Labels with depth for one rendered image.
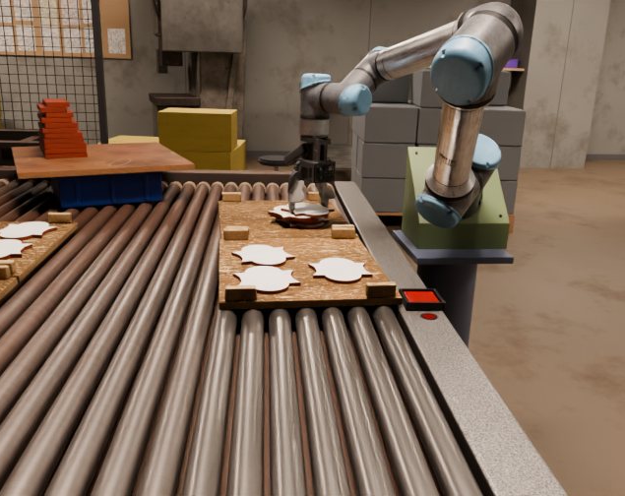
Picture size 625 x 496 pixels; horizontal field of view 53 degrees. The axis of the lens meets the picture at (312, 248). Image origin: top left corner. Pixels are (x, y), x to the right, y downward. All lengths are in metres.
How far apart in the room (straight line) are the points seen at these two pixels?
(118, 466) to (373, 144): 4.39
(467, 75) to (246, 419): 0.74
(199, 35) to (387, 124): 2.81
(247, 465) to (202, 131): 5.07
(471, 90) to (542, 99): 7.53
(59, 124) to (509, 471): 1.70
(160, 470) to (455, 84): 0.86
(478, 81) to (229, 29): 6.04
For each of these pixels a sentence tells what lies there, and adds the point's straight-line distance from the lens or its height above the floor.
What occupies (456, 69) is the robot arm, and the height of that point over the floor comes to 1.36.
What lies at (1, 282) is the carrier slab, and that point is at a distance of 1.36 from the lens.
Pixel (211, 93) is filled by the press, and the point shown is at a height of 0.90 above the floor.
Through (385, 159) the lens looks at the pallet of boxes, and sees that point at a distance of 5.04.
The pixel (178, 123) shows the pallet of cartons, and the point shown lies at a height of 0.75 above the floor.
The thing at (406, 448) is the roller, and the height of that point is 0.92.
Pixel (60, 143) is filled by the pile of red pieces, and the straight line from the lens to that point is 2.13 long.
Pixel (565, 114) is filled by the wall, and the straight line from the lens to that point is 8.94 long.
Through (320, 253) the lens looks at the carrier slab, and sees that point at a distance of 1.45.
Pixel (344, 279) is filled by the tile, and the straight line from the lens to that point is 1.27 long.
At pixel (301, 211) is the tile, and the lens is 1.66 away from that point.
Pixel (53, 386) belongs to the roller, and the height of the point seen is 0.91.
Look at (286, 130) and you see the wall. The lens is 8.65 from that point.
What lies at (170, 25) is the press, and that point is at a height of 1.61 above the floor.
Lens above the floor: 1.38
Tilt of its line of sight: 17 degrees down
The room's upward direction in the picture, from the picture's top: 2 degrees clockwise
